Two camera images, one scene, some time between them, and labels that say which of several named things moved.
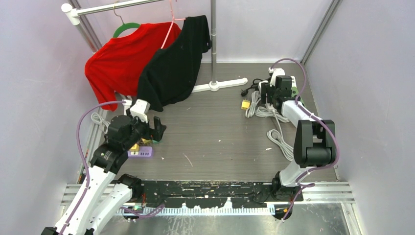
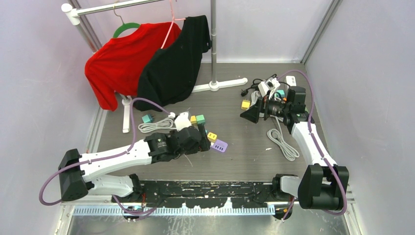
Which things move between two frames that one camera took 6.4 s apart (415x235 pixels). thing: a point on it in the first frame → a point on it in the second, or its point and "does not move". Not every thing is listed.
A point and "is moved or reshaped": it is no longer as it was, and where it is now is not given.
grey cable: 256,97 does not move
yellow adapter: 145,141 is moved or reshaped
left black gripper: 155,134 → 198,147
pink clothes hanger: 173,19 does not move
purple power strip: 143,151 is moved or reshaped
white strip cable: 278,138 does not move
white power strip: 293,81 does not move
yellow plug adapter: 245,104 does not move
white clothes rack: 73,15 does not move
